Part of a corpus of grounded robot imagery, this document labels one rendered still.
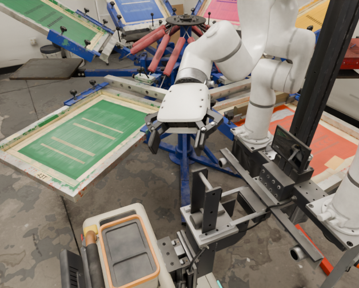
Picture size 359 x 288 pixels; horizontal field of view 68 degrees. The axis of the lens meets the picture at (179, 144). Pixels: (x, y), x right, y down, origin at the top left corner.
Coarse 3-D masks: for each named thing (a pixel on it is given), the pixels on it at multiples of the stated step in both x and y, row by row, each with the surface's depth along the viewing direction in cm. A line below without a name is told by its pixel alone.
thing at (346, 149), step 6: (276, 108) 162; (282, 108) 162; (288, 108) 162; (276, 120) 152; (318, 126) 146; (324, 132) 142; (330, 132) 142; (336, 138) 138; (342, 138) 138; (342, 144) 134; (348, 144) 134; (354, 144) 134; (330, 150) 130; (336, 150) 130; (342, 150) 130; (348, 150) 130; (354, 150) 130; (330, 156) 127; (342, 156) 127; (348, 156) 127
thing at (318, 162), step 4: (240, 120) 152; (244, 120) 152; (236, 124) 148; (240, 124) 148; (316, 156) 127; (320, 156) 127; (324, 156) 127; (312, 160) 124; (316, 160) 124; (320, 160) 124; (324, 160) 124; (328, 160) 124; (312, 164) 122; (316, 164) 122; (320, 164) 122; (324, 164) 122; (316, 168) 120; (320, 168) 120; (324, 168) 120; (316, 172) 118; (320, 172) 118; (312, 176) 116
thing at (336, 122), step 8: (240, 96) 167; (248, 96) 167; (216, 104) 159; (224, 104) 159; (232, 104) 163; (296, 104) 163; (328, 120) 148; (336, 120) 145; (344, 128) 142; (352, 128) 139; (352, 136) 139; (336, 176) 111; (344, 176) 111; (320, 184) 108; (328, 184) 108; (336, 184) 109
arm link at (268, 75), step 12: (264, 60) 90; (252, 72) 92; (264, 72) 89; (276, 72) 87; (288, 72) 85; (252, 84) 94; (264, 84) 91; (276, 84) 88; (252, 96) 97; (264, 96) 94
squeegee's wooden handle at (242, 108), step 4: (280, 92) 156; (276, 96) 154; (280, 96) 156; (284, 96) 158; (288, 96) 160; (276, 100) 156; (280, 100) 158; (284, 100) 160; (240, 104) 145; (244, 104) 145; (236, 108) 143; (240, 108) 143; (244, 108) 145; (236, 112) 144; (240, 112) 145; (244, 112) 147
